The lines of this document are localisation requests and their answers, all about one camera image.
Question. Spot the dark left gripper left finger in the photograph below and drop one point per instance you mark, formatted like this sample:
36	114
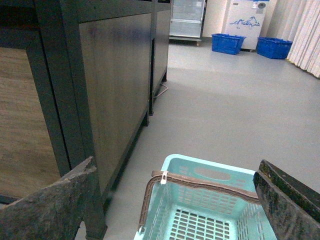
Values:
55	212

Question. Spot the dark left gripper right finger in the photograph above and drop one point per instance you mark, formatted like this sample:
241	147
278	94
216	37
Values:
291	207

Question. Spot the light blue plastic basket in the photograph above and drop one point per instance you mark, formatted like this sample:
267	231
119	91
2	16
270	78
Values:
177	212

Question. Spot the white chest freezer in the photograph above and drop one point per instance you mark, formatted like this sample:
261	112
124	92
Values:
245	18

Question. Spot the blue crate left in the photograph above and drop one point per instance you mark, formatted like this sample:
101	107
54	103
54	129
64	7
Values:
227	44

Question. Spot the white curtain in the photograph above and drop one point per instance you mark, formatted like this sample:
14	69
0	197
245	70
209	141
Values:
298	21

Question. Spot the glass door fridge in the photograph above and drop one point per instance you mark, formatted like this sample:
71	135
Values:
187	20

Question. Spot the brown basket handle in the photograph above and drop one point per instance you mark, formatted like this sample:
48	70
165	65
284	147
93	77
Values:
194	183

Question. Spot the blue crate right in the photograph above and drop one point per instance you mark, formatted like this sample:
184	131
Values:
273	48

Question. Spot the blue crate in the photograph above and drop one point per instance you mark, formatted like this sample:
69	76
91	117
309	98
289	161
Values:
227	44
273	48

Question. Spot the dark wooden display stand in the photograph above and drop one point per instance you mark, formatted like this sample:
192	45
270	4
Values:
75	82

